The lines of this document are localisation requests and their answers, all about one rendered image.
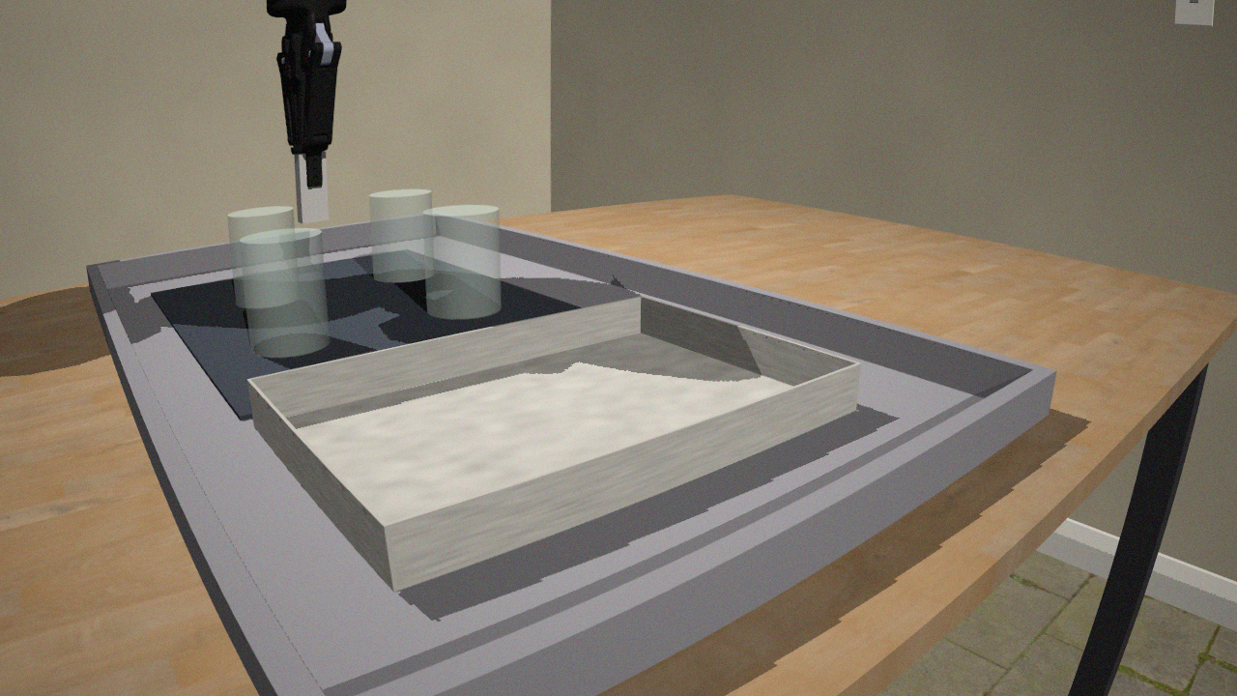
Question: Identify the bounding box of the grey rectangular tray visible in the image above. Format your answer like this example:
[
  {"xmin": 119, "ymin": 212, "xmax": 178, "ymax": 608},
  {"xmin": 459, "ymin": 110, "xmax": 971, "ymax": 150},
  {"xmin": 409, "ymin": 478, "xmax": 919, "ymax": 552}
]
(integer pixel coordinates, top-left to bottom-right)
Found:
[{"xmin": 247, "ymin": 295, "xmax": 861, "ymax": 592}]

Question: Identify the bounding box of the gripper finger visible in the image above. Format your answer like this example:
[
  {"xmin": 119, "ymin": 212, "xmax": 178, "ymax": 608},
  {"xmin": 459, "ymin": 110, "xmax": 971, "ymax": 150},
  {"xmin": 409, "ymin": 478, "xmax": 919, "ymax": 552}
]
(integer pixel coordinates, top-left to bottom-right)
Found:
[
  {"xmin": 289, "ymin": 23, "xmax": 341, "ymax": 224},
  {"xmin": 276, "ymin": 36, "xmax": 301, "ymax": 223}
]

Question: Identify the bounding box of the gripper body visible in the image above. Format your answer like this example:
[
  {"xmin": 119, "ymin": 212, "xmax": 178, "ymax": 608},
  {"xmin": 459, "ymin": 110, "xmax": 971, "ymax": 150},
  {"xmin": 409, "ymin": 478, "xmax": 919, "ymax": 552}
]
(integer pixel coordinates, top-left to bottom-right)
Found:
[{"xmin": 267, "ymin": 0, "xmax": 346, "ymax": 72}]

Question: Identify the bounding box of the clear glass cylinder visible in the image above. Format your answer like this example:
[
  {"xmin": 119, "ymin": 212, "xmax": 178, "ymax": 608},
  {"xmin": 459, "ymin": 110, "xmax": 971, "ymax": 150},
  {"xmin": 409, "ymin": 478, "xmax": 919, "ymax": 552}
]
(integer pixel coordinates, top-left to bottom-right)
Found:
[
  {"xmin": 422, "ymin": 205, "xmax": 502, "ymax": 319},
  {"xmin": 240, "ymin": 227, "xmax": 332, "ymax": 359},
  {"xmin": 369, "ymin": 189, "xmax": 432, "ymax": 282},
  {"xmin": 228, "ymin": 206, "xmax": 294, "ymax": 308}
]

